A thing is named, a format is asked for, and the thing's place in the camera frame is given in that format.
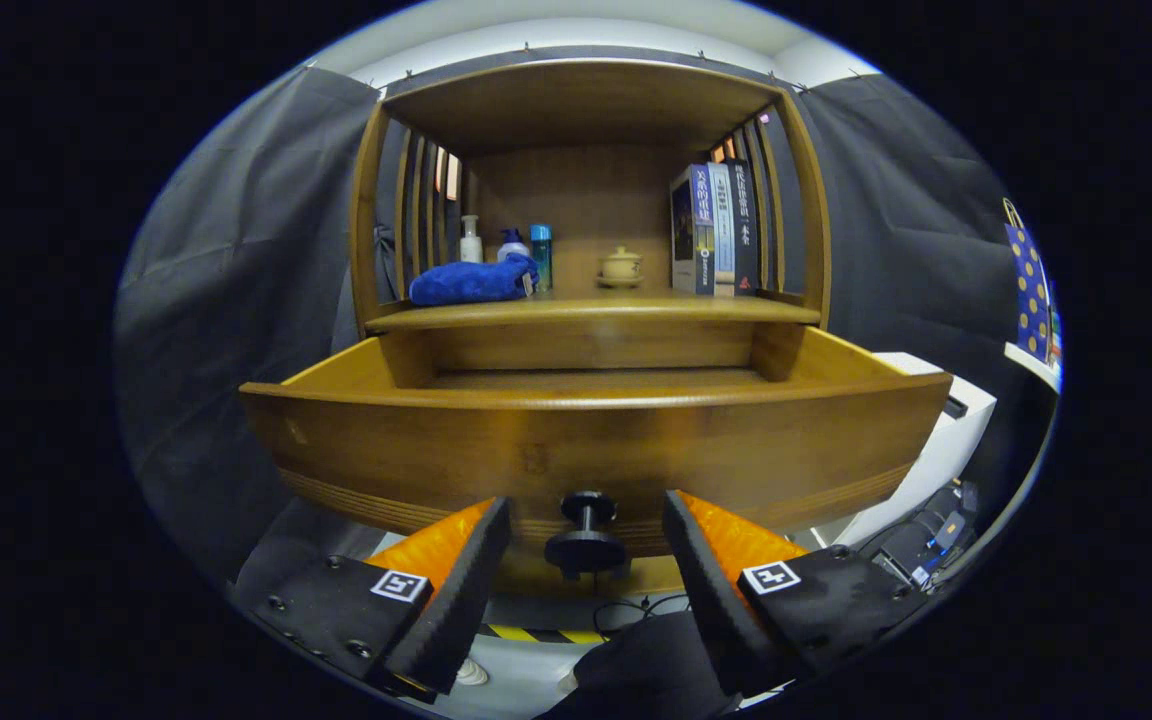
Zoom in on person's leg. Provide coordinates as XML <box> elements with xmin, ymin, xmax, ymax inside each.
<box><xmin>536</xmin><ymin>610</ymin><xmax>742</xmax><ymax>720</ymax></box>

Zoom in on floor cables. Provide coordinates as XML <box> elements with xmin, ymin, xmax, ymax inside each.
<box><xmin>591</xmin><ymin>592</ymin><xmax>692</xmax><ymax>636</ymax></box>

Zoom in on black device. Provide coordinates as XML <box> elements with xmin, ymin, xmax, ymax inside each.
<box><xmin>861</xmin><ymin>480</ymin><xmax>982</xmax><ymax>591</ymax></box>

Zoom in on beige lidded teacup with saucer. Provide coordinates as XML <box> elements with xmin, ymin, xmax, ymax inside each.
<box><xmin>597</xmin><ymin>246</ymin><xmax>644</xmax><ymax>289</ymax></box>

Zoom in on book with pale spine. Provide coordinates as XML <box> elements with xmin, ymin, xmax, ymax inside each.
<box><xmin>706</xmin><ymin>162</ymin><xmax>737</xmax><ymax>297</ymax></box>

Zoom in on white side shelf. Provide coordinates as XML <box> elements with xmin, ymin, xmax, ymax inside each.
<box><xmin>1004</xmin><ymin>342</ymin><xmax>1064</xmax><ymax>393</ymax></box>

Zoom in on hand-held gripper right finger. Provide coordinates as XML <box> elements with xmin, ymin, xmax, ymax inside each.
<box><xmin>662</xmin><ymin>489</ymin><xmax>927</xmax><ymax>699</ymax></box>

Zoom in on white box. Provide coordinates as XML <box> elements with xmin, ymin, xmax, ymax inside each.
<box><xmin>816</xmin><ymin>352</ymin><xmax>997</xmax><ymax>549</ymax></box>

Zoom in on blue polka dot gift bag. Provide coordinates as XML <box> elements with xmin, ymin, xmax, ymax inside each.
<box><xmin>1002</xmin><ymin>198</ymin><xmax>1053</xmax><ymax>363</ymax></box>

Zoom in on wooden countertop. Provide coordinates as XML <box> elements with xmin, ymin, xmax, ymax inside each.
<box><xmin>364</xmin><ymin>285</ymin><xmax>822</xmax><ymax>334</ymax></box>

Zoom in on yellow black floor tape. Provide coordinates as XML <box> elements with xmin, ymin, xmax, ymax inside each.
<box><xmin>476</xmin><ymin>624</ymin><xmax>609</xmax><ymax>646</ymax></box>

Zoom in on book with blue spine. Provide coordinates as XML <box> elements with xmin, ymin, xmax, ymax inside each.
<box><xmin>670</xmin><ymin>164</ymin><xmax>717</xmax><ymax>296</ymax></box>

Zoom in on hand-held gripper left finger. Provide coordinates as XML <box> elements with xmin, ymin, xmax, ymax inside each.
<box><xmin>234</xmin><ymin>496</ymin><xmax>515</xmax><ymax>701</ymax></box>

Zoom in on wooden cabinet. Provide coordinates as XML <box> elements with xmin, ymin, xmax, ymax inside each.
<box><xmin>349</xmin><ymin>58</ymin><xmax>832</xmax><ymax>601</ymax></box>

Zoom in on wooden drawer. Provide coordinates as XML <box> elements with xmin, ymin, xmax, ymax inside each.
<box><xmin>239</xmin><ymin>325</ymin><xmax>954</xmax><ymax>583</ymax></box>

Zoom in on blue folded towel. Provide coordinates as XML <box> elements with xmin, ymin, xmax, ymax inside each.
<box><xmin>408</xmin><ymin>253</ymin><xmax>540</xmax><ymax>307</ymax></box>

